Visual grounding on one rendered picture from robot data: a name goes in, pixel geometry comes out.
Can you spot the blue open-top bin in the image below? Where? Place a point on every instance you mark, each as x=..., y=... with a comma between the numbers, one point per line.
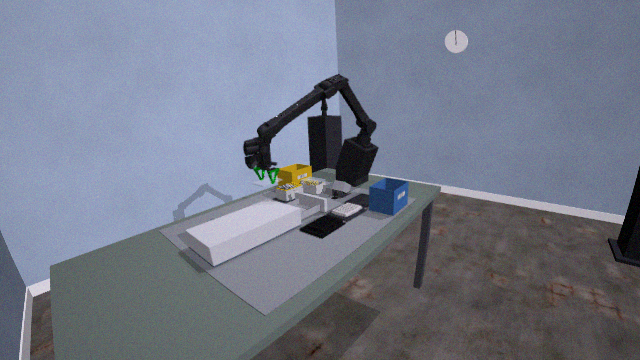
x=388, y=196

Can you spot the yellow open-top bin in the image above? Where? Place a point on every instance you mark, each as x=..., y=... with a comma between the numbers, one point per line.
x=297, y=172

